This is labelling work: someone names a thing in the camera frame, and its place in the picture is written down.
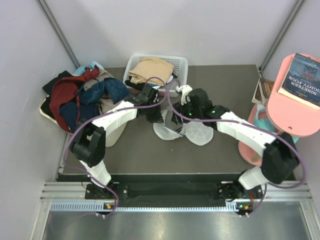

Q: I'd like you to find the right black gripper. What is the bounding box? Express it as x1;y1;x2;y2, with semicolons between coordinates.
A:
172;97;203;126

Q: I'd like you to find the white mesh laundry bag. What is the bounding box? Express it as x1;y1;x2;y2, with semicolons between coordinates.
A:
153;108;214;146

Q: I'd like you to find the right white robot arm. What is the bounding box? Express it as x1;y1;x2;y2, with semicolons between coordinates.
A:
170;84;300;198

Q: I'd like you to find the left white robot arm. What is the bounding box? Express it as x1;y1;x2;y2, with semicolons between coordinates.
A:
69;84;163;199

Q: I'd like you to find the cream laundry hamper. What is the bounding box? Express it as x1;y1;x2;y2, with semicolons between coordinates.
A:
39;95;127;148

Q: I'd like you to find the white plastic basket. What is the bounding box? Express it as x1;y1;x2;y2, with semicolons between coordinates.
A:
123;53;188;89

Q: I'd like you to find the beige folded garment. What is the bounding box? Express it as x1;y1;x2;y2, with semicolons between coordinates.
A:
128;57;174;87

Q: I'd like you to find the pile of dark clothes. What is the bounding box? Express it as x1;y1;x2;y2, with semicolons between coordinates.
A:
40;61;130;134

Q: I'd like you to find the teal cloth under table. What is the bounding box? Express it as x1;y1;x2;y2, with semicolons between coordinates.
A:
253;103;300;145

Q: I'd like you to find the small book under table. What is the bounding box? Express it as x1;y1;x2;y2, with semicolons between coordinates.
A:
251;77;275;107

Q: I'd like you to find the pink side table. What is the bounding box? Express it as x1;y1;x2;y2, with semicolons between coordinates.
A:
237;52;320;167

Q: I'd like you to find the Nineteen Eighty-Four book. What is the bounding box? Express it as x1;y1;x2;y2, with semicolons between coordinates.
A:
277;53;320;110

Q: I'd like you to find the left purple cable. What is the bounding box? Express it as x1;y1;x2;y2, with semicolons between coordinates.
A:
62;76;181;217

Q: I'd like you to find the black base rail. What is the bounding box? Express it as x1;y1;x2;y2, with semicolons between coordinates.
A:
57;172;278;208

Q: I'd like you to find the white cable duct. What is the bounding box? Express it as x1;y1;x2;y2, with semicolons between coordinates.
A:
50;201;251;213

